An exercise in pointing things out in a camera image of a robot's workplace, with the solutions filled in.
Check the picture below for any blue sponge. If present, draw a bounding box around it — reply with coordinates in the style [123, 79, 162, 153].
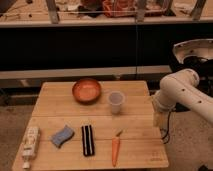
[51, 126, 75, 148]

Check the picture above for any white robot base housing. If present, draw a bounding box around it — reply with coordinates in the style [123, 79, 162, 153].
[172, 38, 213, 64]

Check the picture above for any orange bowl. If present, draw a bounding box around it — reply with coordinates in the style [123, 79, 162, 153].
[72, 78, 101, 103]

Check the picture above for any orange item on shelf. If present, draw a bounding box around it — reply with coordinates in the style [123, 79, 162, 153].
[102, 0, 135, 17]

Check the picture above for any clear plastic cup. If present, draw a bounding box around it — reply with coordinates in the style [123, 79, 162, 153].
[107, 91, 125, 115]

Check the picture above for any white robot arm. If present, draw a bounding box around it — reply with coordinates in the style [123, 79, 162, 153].
[153, 69, 213, 125]

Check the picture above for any white squeeze bottle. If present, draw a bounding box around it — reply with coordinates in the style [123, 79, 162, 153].
[22, 126, 40, 171]

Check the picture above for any black striped eraser block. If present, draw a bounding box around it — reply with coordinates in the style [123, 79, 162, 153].
[81, 125, 95, 157]

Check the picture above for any wooden table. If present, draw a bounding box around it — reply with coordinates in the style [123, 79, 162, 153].
[11, 80, 170, 171]

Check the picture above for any orange carrot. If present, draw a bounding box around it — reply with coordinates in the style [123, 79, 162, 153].
[112, 130, 123, 167]

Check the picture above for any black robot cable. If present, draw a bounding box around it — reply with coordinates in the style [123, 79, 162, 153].
[160, 111, 173, 145]

